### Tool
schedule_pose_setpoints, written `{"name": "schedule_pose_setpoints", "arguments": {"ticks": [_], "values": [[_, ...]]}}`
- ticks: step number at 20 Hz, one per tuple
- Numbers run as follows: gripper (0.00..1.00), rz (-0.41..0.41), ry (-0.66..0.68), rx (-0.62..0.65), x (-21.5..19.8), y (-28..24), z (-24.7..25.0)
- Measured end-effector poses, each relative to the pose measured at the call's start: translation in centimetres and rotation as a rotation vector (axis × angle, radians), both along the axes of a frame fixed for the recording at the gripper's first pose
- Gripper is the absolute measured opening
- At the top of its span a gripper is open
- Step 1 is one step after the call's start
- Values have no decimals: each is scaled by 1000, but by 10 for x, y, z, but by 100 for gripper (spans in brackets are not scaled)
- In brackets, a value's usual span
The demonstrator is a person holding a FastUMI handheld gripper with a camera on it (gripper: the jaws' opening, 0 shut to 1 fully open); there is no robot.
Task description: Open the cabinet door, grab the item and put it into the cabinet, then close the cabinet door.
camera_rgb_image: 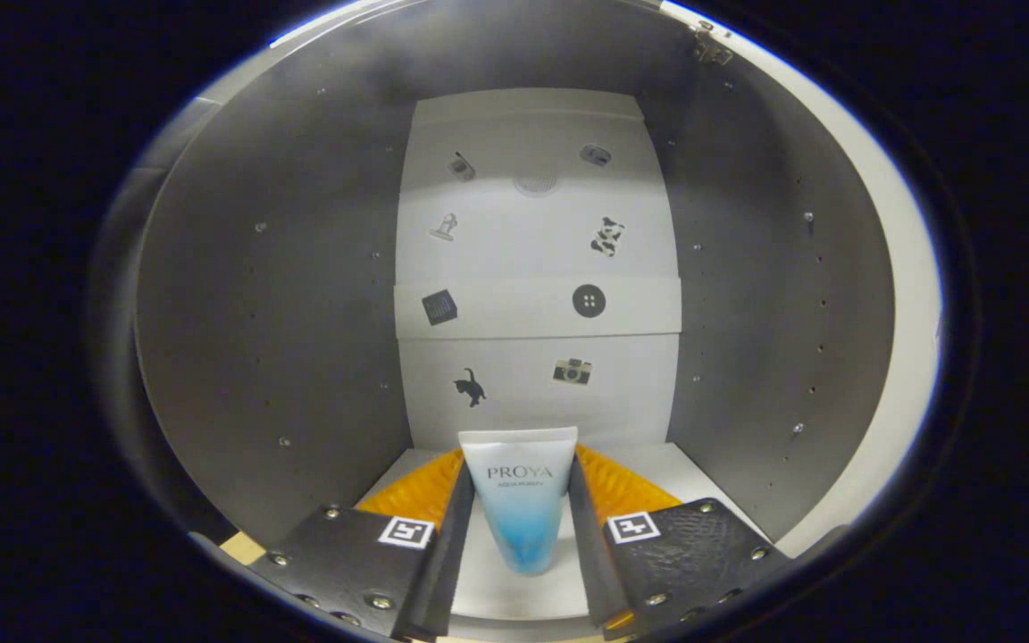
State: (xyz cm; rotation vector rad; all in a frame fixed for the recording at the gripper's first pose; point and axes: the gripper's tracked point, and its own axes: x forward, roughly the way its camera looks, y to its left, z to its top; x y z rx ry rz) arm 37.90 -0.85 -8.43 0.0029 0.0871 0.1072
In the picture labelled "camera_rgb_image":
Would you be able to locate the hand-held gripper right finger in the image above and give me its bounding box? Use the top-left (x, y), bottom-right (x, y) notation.
top-left (568, 447), bottom-right (792, 640)

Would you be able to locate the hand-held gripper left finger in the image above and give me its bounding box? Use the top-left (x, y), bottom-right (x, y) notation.
top-left (251, 449), bottom-right (476, 640)

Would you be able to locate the white blue cosmetic tube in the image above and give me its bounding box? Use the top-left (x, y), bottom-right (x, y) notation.
top-left (458, 426), bottom-right (579, 575)

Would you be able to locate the white cabinet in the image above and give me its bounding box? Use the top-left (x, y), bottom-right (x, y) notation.
top-left (135, 0), bottom-right (895, 619)

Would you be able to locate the metal cabinet hinge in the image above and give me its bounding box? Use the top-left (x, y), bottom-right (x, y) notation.
top-left (693, 22), bottom-right (734, 65)

